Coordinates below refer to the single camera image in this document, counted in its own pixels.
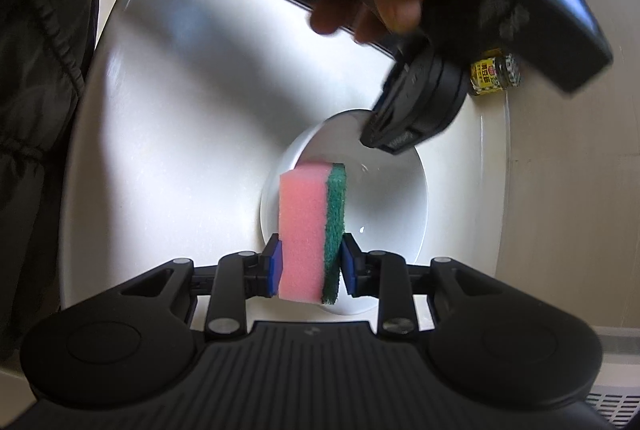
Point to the person's black jacket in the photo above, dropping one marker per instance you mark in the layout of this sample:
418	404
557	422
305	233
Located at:
35	59

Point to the white plate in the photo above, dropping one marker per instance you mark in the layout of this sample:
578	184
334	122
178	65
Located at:
385	210

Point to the white vented appliance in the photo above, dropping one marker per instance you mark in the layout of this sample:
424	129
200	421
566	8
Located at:
620	360

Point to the yellow label glass jar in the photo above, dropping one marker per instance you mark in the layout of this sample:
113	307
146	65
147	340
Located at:
492	74

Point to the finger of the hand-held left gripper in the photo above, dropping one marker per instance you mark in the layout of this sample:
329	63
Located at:
387	129

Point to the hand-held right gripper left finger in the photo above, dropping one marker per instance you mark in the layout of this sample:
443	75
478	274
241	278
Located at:
275	266

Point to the pink and green sponge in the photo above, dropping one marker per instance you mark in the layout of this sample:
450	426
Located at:
302	230

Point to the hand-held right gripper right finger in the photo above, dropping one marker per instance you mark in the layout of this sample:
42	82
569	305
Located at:
348	271

